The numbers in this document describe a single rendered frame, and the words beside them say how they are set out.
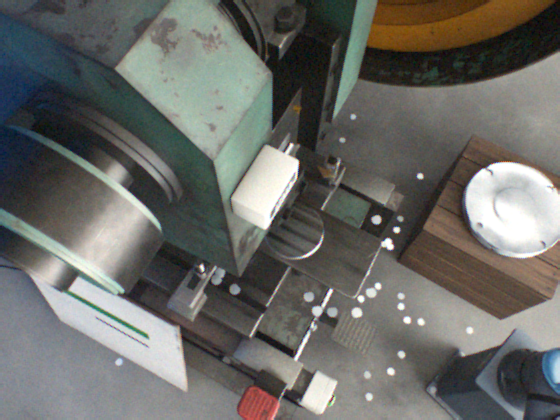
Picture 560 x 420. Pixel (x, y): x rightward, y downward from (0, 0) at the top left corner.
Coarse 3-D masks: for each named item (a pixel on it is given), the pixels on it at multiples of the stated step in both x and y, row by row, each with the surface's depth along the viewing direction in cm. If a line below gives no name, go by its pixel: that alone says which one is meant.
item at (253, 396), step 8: (248, 392) 98; (256, 392) 98; (264, 392) 98; (240, 400) 97; (248, 400) 97; (256, 400) 97; (264, 400) 97; (272, 400) 97; (240, 408) 97; (248, 408) 97; (256, 408) 97; (264, 408) 97; (272, 408) 97; (248, 416) 96; (256, 416) 96; (264, 416) 96; (272, 416) 96
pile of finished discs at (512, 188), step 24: (504, 168) 159; (528, 168) 159; (480, 192) 156; (504, 192) 155; (528, 192) 156; (552, 192) 156; (480, 216) 153; (504, 216) 153; (528, 216) 153; (552, 216) 153; (480, 240) 152; (504, 240) 150; (528, 240) 151; (552, 240) 151
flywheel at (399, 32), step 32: (384, 0) 93; (416, 0) 90; (448, 0) 86; (480, 0) 81; (512, 0) 77; (544, 0) 74; (384, 32) 95; (416, 32) 91; (448, 32) 88; (480, 32) 85
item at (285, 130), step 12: (276, 72) 75; (276, 84) 75; (288, 84) 75; (300, 84) 75; (276, 96) 74; (288, 96) 74; (300, 96) 77; (276, 108) 73; (288, 108) 74; (300, 108) 77; (276, 120) 72; (288, 120) 77; (276, 132) 74; (288, 132) 81; (276, 144) 77; (300, 168) 91; (300, 180) 93; (300, 192) 94; (288, 204) 92; (276, 216) 91; (288, 216) 92
